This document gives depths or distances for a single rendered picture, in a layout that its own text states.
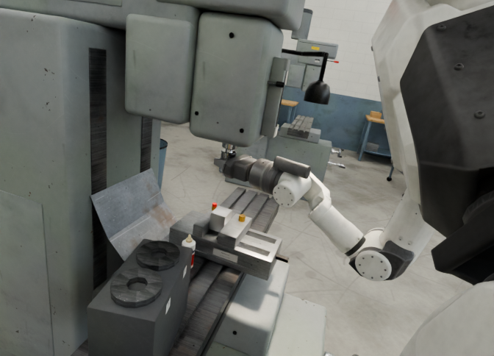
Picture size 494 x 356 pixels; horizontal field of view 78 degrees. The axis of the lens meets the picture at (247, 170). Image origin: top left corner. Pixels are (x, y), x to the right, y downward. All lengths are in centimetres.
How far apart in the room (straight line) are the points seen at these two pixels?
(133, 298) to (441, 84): 54
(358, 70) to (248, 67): 662
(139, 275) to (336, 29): 706
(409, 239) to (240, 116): 48
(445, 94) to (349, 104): 699
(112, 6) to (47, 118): 34
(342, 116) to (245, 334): 666
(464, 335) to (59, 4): 107
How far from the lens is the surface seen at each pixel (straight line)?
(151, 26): 87
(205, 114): 82
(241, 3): 77
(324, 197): 81
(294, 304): 124
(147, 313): 59
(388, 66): 42
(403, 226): 74
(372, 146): 673
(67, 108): 91
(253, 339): 99
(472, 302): 31
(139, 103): 89
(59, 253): 111
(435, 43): 41
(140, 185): 120
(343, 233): 79
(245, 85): 77
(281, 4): 75
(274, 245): 101
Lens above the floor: 152
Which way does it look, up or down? 19 degrees down
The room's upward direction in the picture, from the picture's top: 9 degrees clockwise
